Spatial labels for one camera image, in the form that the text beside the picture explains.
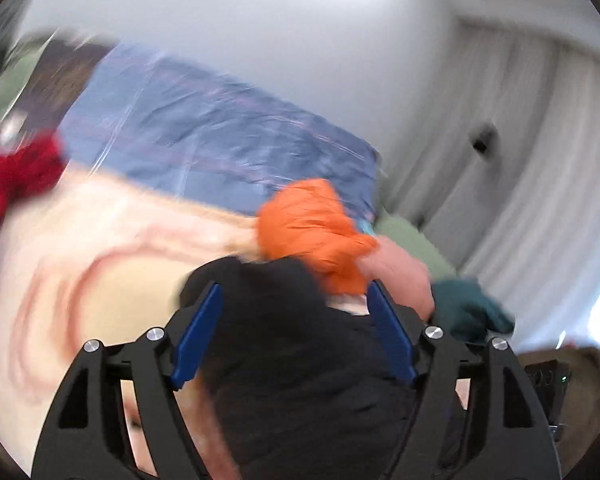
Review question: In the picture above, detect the dark branch-patterned pillow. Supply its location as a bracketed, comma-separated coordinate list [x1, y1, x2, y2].
[25, 40, 111, 126]

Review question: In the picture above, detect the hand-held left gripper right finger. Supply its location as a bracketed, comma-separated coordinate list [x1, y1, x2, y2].
[367, 280, 563, 480]

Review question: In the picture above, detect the black puffer jacket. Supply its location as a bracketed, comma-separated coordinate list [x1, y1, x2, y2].
[180, 255, 461, 480]

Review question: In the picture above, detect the cream bed sheet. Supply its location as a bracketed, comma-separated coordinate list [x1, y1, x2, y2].
[0, 170, 281, 480]

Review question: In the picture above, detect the blue plaid quilt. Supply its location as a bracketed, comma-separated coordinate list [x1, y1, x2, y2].
[60, 42, 381, 221]

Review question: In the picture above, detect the sage green garment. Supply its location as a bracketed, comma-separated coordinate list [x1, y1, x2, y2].
[372, 215, 458, 281]

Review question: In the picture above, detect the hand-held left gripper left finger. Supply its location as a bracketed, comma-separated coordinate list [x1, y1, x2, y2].
[31, 280, 226, 480]

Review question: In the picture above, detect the orange garment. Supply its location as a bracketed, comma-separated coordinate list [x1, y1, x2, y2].
[256, 178, 381, 295]

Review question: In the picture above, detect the white curtain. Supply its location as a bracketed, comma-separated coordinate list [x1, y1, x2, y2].
[380, 15, 600, 351]

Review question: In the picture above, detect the dark teal garment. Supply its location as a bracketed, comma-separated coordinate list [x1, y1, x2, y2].
[430, 279, 516, 346]

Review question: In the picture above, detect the red camouflage garment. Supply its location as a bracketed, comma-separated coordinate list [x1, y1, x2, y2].
[0, 132, 66, 261]

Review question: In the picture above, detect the black wall fixture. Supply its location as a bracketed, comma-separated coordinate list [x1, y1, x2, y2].
[472, 124, 498, 153]

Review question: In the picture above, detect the pale green pillow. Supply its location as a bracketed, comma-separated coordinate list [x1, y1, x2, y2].
[0, 30, 51, 116]

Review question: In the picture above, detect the pink garment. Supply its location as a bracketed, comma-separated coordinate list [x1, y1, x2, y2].
[357, 237, 436, 321]

